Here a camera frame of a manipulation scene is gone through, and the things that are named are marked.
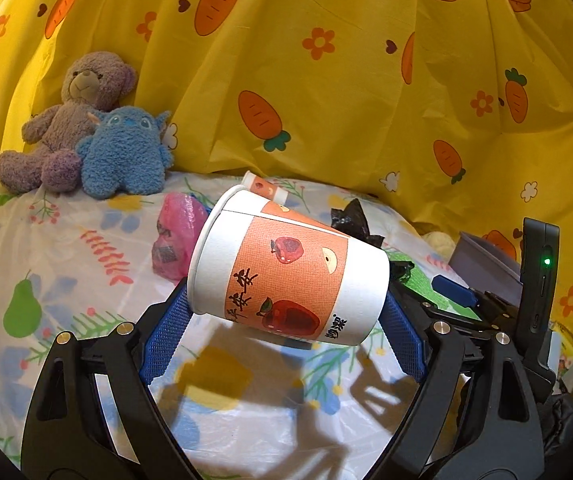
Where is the blue plush toy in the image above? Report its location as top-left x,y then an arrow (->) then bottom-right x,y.
75,105 -> 174,200

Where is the black plastic bag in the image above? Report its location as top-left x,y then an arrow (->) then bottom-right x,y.
330,199 -> 414,288

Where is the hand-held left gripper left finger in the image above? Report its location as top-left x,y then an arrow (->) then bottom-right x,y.
20,277 -> 202,480

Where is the grey plastic bin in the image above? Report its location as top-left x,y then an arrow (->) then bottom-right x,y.
449,232 -> 524,301

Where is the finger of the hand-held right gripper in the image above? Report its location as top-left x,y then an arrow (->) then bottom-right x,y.
432,275 -> 519,333

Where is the green textured cloth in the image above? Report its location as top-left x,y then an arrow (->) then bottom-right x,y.
391,257 -> 482,318

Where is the dark printed bag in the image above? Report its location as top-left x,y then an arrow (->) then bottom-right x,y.
541,385 -> 573,458

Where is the purple teddy bear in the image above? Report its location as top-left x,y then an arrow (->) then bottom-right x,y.
0,51 -> 140,195

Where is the orange printed paper cup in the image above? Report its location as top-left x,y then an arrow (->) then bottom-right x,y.
243,171 -> 289,206
188,185 -> 391,347

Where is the cream plush ball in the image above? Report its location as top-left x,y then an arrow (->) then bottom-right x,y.
423,230 -> 454,257

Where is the floral print bed sheet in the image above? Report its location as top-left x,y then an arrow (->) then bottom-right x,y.
0,172 -> 472,480

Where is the yellow carrot print cloth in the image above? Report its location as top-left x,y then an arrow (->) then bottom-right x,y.
0,0 -> 573,376

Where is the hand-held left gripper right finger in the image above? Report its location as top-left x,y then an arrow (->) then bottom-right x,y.
366,291 -> 548,480

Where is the pink plastic bag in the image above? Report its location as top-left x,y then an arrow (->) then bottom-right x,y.
151,192 -> 212,281

